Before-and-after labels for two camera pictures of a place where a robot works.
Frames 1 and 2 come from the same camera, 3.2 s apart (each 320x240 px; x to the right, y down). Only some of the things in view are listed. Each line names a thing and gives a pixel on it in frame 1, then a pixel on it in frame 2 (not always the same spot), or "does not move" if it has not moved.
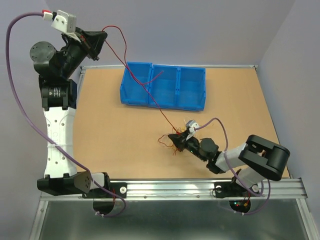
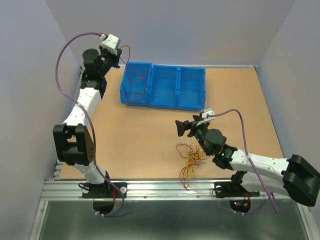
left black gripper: [93, 40] to [116, 58]
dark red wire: [144, 82] to [133, 81]
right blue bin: [190, 88] does not move
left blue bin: [132, 92] does not move
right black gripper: [178, 141] to [187, 125]
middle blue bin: [164, 88] does not move
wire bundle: [166, 140] to [195, 155]
